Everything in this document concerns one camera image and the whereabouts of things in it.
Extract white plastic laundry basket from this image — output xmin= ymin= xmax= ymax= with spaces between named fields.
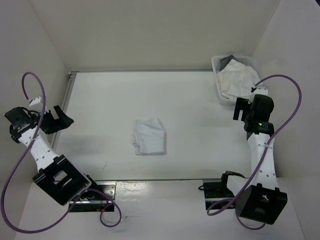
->
xmin=211 ymin=55 xmax=260 ymax=106

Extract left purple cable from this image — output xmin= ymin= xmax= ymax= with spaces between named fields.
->
xmin=0 ymin=72 xmax=122 ymax=233

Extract purple cable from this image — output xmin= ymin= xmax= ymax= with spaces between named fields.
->
xmin=206 ymin=74 xmax=302 ymax=230
xmin=0 ymin=72 xmax=122 ymax=233

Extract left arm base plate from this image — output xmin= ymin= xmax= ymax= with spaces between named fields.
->
xmin=70 ymin=181 xmax=116 ymax=213

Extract dark garment in basket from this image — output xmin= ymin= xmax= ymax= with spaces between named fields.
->
xmin=219 ymin=55 xmax=238 ymax=71

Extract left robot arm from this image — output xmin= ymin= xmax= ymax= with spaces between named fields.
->
xmin=4 ymin=105 xmax=100 ymax=206

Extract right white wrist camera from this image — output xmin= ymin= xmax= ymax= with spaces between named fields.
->
xmin=249 ymin=85 xmax=269 ymax=102

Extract white skirt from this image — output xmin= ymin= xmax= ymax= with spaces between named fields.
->
xmin=132 ymin=117 xmax=166 ymax=156
xmin=216 ymin=59 xmax=261 ymax=99

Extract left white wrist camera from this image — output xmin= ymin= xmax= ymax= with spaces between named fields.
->
xmin=29 ymin=96 xmax=43 ymax=109

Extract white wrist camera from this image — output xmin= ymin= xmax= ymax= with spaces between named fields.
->
xmin=249 ymin=85 xmax=269 ymax=102
xmin=29 ymin=96 xmax=43 ymax=109

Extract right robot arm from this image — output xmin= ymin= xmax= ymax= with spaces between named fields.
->
xmin=219 ymin=94 xmax=288 ymax=225

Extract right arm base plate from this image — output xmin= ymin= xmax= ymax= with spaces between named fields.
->
xmin=198 ymin=178 xmax=234 ymax=211

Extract white skirt in basket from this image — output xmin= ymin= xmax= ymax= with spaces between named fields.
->
xmin=216 ymin=59 xmax=261 ymax=99

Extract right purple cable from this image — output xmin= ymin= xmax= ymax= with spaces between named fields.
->
xmin=206 ymin=74 xmax=302 ymax=230

